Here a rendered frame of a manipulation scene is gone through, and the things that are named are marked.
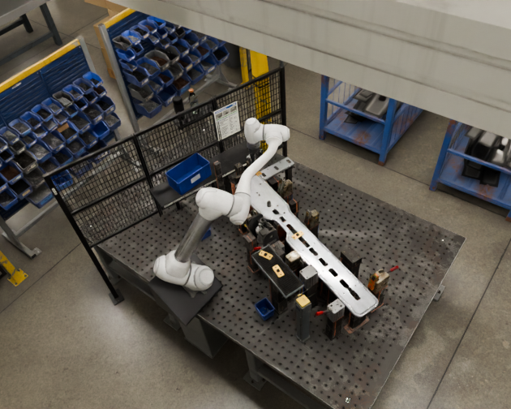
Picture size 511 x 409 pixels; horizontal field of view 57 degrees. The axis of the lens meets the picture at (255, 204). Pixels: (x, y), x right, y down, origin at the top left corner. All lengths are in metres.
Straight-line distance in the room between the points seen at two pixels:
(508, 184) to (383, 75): 4.58
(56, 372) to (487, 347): 3.39
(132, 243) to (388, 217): 1.99
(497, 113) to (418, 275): 3.05
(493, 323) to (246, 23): 3.90
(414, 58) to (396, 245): 3.17
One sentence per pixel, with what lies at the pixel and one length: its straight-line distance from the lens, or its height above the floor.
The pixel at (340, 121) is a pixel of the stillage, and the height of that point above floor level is 0.16.
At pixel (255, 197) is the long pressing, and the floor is 1.00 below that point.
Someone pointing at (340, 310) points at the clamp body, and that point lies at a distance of 2.92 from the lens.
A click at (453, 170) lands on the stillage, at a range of 5.07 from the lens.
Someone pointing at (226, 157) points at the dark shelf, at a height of 1.03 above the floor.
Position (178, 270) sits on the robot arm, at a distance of 3.03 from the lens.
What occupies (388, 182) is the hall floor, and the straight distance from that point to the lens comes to 5.04.
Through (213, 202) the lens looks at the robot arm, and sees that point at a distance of 2.69.
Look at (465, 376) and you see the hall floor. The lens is 4.07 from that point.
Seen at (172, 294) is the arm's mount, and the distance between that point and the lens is 3.29.
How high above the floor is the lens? 3.62
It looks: 49 degrees down
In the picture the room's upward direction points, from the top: 6 degrees counter-clockwise
